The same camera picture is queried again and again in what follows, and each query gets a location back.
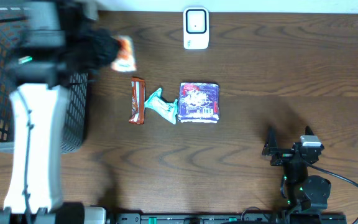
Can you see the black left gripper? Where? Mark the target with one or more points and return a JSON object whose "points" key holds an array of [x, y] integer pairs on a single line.
{"points": [[103, 49]]}

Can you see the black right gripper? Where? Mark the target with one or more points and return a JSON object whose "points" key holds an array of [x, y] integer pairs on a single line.
{"points": [[271, 148]]}

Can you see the orange snack packet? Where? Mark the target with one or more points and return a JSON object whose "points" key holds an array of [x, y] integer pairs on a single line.
{"points": [[125, 60]]}

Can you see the red-brown chocolate bar wrapper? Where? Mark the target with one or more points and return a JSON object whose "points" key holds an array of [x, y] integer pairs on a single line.
{"points": [[138, 101]]}

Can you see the purple tissue pack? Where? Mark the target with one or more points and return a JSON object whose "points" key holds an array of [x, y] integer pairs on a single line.
{"points": [[198, 103]]}

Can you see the teal wet wipe packet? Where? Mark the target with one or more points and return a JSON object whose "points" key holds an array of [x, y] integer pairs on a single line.
{"points": [[166, 110]]}

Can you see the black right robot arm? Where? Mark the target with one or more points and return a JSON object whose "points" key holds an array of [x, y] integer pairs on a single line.
{"points": [[306, 193]]}

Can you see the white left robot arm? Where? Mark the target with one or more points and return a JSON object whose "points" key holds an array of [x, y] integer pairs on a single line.
{"points": [[35, 194]]}

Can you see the white barcode scanner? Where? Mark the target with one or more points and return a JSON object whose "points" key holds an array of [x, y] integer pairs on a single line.
{"points": [[195, 28]]}

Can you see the grey plastic mesh basket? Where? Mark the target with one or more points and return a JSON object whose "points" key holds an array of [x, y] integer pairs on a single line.
{"points": [[74, 127]]}

